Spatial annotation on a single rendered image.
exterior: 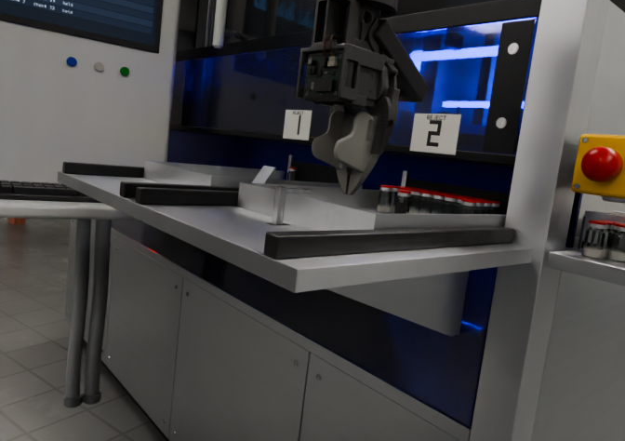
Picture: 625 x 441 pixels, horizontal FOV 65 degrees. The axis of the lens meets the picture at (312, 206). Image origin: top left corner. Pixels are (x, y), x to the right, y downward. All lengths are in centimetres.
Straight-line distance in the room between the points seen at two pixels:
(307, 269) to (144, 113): 102
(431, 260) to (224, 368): 86
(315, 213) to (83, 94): 87
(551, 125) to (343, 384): 57
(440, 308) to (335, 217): 24
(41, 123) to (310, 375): 83
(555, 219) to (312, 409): 60
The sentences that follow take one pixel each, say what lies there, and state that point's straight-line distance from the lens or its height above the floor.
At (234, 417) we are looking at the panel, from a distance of 129.
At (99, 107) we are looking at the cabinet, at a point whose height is 101.
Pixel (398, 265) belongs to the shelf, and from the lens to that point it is 48.
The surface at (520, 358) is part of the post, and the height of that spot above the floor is 73.
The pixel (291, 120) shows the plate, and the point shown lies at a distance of 105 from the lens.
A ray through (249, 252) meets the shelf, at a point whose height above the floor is 88.
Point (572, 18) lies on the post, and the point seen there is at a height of 117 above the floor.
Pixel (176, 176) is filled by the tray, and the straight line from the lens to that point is 89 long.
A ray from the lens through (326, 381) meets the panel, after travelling 100.
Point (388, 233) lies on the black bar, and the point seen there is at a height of 90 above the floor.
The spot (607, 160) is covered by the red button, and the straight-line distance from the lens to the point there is 64.
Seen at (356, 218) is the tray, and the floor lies 91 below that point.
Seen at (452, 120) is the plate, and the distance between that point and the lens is 78.
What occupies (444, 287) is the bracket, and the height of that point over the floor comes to 81.
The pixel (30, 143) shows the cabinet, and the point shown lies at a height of 91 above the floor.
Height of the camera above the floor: 97
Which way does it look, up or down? 6 degrees down
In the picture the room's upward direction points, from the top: 7 degrees clockwise
